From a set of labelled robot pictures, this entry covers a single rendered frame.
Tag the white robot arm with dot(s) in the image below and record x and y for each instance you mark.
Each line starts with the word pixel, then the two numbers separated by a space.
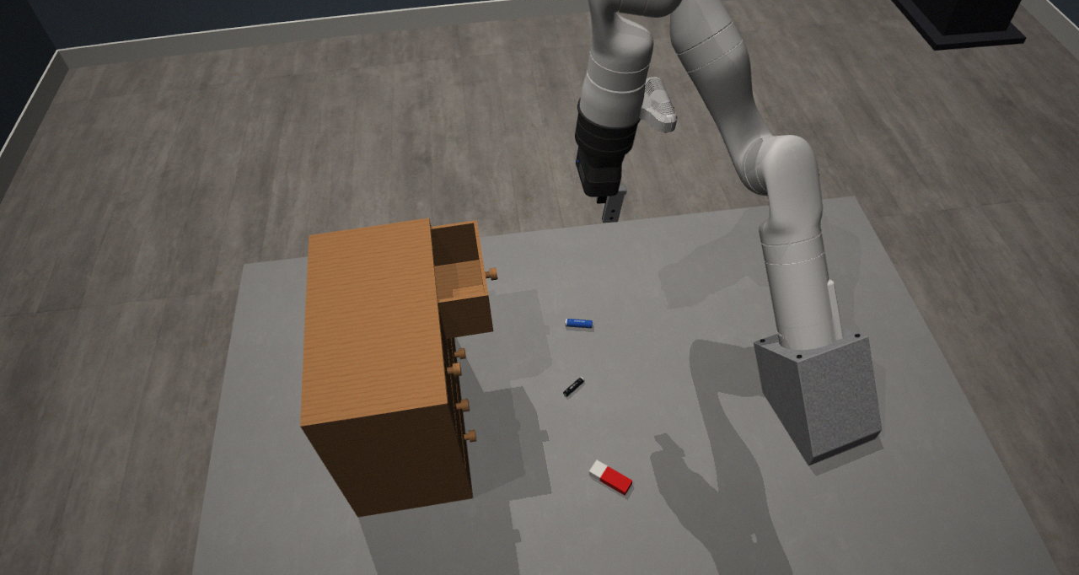
pixel 714 55

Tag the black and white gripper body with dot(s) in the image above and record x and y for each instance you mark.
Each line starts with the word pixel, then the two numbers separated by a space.
pixel 606 127

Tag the red and white eraser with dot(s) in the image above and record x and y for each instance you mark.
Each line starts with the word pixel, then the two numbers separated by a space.
pixel 610 477

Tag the small brown wooden chest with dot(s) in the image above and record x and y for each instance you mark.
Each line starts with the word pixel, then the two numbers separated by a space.
pixel 374 398

